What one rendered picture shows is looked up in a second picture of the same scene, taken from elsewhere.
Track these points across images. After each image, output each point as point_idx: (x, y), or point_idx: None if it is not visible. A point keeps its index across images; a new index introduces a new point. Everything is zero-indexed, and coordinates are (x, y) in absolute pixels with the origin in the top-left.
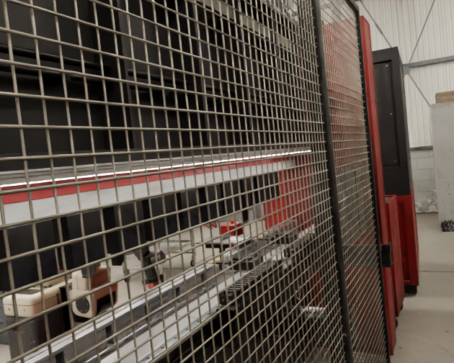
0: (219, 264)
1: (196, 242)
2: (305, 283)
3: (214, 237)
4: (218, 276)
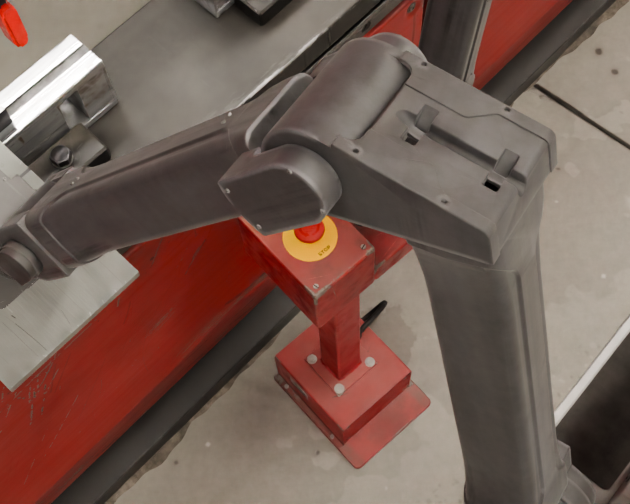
0: (104, 144)
1: (133, 273)
2: None
3: (10, 335)
4: (148, 67)
